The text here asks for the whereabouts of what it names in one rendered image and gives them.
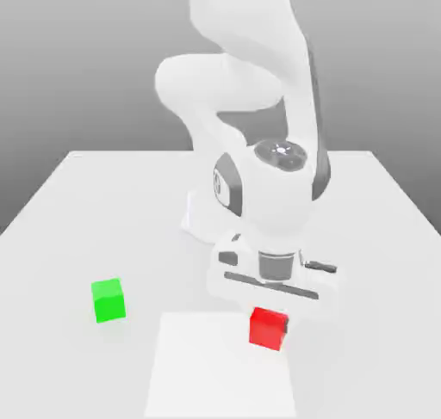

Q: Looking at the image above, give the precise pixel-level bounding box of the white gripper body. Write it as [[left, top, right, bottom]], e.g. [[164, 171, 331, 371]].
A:
[[205, 268, 340, 314]]

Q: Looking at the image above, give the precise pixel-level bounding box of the small red cube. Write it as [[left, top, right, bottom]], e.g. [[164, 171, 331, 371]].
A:
[[248, 306, 289, 352]]

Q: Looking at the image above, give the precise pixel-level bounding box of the small green cube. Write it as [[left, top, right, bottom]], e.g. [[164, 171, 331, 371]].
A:
[[90, 277, 127, 324]]

